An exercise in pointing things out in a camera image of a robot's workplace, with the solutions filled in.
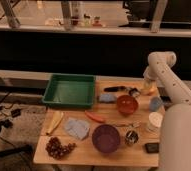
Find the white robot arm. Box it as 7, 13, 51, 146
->
144, 51, 191, 171

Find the small dark metal object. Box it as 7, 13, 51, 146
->
128, 88, 140, 98

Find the purple bowl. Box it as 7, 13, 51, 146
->
92, 124, 120, 154

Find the black handled tool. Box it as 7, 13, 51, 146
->
104, 86, 126, 92

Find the small metal can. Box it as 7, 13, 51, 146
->
125, 130, 139, 146

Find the light blue cloth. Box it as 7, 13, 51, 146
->
64, 118, 90, 140

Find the blue cup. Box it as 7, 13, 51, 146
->
149, 97, 163, 112

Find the clear glass cup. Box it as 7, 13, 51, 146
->
147, 112, 163, 132

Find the yellow banana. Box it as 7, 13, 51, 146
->
46, 111, 64, 135

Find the orange apple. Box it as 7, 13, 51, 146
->
142, 83, 156, 96

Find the green plastic tray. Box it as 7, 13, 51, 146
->
42, 74, 95, 109

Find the bunch of red grapes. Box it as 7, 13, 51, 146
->
45, 137, 76, 160

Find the metal fork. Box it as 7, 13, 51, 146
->
113, 122, 140, 128

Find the black smartphone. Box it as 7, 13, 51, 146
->
144, 142, 159, 154

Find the orange bowl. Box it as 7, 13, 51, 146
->
116, 95, 138, 115

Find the blue sponge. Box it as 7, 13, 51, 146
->
98, 93, 116, 103

